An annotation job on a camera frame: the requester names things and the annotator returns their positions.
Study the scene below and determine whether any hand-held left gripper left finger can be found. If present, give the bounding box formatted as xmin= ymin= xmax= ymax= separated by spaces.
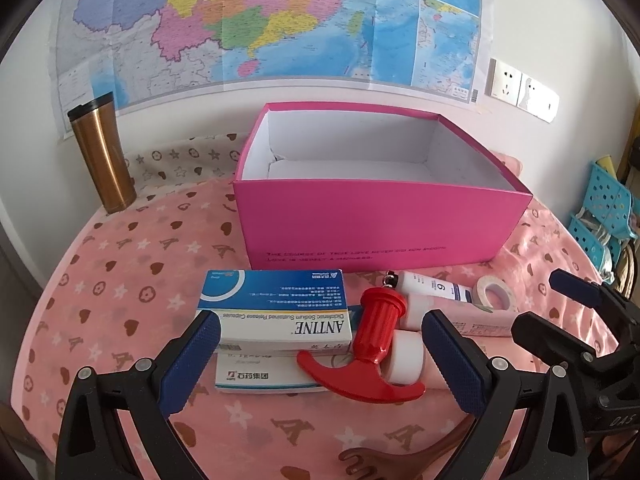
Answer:
xmin=54 ymin=310 xmax=222 ymax=480

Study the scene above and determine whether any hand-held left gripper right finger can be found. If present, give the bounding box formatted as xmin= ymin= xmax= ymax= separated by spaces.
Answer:
xmin=421 ymin=309 xmax=591 ymax=480

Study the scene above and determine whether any pink cream tube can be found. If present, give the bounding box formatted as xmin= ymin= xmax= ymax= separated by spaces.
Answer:
xmin=382 ymin=294 xmax=523 ymax=392

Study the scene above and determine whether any colourful wall map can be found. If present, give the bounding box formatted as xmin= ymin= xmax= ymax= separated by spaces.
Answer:
xmin=54 ymin=0 xmax=496 ymax=141

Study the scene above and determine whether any yellow object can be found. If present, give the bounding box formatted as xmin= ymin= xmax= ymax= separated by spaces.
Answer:
xmin=592 ymin=154 xmax=618 ymax=181

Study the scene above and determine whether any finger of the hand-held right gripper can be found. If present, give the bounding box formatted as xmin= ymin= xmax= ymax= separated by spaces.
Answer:
xmin=510 ymin=311 xmax=608 ymax=376
xmin=549 ymin=268 xmax=640 ymax=341

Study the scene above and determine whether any red plastic hammer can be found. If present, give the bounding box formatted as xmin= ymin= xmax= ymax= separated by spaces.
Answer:
xmin=296 ymin=270 xmax=426 ymax=403

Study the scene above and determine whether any blue and white medicine box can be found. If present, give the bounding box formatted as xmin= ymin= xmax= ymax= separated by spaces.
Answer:
xmin=197 ymin=269 xmax=358 ymax=356

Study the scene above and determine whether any white ointment tube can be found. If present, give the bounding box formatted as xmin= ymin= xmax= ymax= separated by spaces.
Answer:
xmin=397 ymin=270 xmax=476 ymax=306

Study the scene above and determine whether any pink cardboard box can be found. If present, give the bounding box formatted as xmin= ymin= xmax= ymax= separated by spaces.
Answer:
xmin=232 ymin=102 xmax=534 ymax=272

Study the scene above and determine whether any white medical tape roll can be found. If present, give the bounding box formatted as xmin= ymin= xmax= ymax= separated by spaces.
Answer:
xmin=472 ymin=275 xmax=521 ymax=313

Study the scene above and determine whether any pink printed cloth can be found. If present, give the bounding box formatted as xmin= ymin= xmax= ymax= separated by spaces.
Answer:
xmin=10 ymin=132 xmax=621 ymax=480

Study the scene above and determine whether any white wall socket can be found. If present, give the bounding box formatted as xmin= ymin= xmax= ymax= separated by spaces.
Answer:
xmin=517 ymin=72 xmax=560 ymax=123
xmin=489 ymin=58 xmax=523 ymax=106

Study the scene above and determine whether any copper travel tumbler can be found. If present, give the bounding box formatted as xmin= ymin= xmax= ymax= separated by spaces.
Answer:
xmin=67 ymin=92 xmax=137 ymax=215

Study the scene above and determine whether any blue plastic rack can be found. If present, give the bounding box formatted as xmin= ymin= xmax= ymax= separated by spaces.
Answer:
xmin=567 ymin=160 xmax=640 ymax=281

